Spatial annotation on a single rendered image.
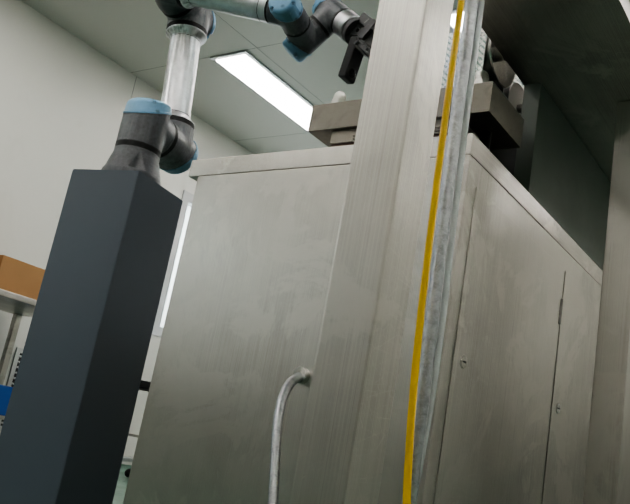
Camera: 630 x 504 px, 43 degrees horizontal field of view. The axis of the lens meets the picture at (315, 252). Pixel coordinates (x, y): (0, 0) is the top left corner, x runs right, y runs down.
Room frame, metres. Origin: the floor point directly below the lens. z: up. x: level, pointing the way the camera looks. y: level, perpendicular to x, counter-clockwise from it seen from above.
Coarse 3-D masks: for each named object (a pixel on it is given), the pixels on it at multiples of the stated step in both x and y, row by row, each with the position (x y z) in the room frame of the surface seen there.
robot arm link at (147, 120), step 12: (132, 108) 1.85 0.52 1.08; (144, 108) 1.85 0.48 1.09; (156, 108) 1.85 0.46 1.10; (168, 108) 1.88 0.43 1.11; (132, 120) 1.85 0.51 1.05; (144, 120) 1.85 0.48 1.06; (156, 120) 1.86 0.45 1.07; (168, 120) 1.90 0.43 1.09; (120, 132) 1.86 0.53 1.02; (132, 132) 1.85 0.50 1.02; (144, 132) 1.85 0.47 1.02; (156, 132) 1.86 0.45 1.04; (168, 132) 1.91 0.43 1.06; (156, 144) 1.87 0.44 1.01; (168, 144) 1.93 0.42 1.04
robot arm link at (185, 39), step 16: (176, 16) 1.98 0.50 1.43; (192, 16) 1.99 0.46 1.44; (208, 16) 2.03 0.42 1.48; (176, 32) 2.00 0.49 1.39; (192, 32) 2.00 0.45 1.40; (208, 32) 2.07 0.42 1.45; (176, 48) 2.00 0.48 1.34; (192, 48) 2.01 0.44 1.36; (176, 64) 2.00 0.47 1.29; (192, 64) 2.01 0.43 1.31; (176, 80) 2.00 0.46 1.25; (192, 80) 2.02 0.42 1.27; (176, 96) 1.99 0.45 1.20; (192, 96) 2.03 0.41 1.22; (176, 112) 1.99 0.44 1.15; (192, 128) 2.02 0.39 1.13; (176, 144) 1.95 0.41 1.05; (192, 144) 2.03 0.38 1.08; (160, 160) 1.98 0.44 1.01; (176, 160) 2.00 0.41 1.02
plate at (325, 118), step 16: (480, 96) 1.30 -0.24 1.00; (496, 96) 1.30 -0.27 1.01; (320, 112) 1.51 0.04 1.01; (336, 112) 1.49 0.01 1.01; (352, 112) 1.46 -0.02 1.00; (480, 112) 1.30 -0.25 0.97; (496, 112) 1.31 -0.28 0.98; (512, 112) 1.37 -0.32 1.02; (320, 128) 1.51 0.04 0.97; (336, 128) 1.48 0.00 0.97; (352, 128) 1.47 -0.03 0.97; (480, 128) 1.36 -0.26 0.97; (496, 128) 1.35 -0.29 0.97; (512, 128) 1.37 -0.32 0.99; (496, 144) 1.42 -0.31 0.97; (512, 144) 1.41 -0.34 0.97
